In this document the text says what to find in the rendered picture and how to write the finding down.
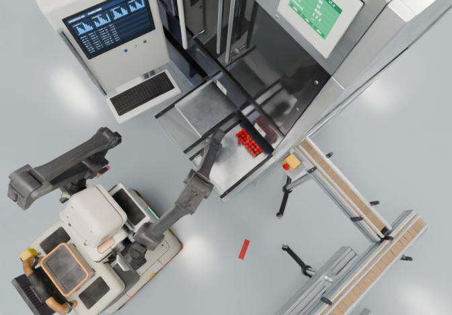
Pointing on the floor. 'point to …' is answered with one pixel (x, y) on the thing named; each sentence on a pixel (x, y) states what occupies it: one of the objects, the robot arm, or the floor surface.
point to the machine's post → (348, 73)
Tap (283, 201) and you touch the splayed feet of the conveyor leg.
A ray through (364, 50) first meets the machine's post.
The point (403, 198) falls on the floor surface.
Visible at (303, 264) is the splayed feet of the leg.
